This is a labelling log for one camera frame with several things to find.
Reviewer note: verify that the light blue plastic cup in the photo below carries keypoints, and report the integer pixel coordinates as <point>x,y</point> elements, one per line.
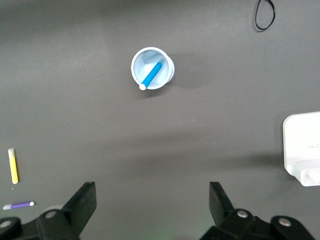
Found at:
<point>142,62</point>

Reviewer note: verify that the yellow marker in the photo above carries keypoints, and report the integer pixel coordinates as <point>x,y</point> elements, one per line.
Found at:
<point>13,166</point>

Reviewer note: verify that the blue marker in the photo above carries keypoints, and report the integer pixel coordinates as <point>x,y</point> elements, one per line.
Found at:
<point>152,74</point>

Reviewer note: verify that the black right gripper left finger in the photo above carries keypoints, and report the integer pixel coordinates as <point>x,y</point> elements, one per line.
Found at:
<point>75,215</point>

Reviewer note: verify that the purple marker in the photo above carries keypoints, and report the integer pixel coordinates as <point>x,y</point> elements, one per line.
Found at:
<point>21,205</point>

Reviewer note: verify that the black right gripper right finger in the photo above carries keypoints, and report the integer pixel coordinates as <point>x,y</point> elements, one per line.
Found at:
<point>225,217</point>

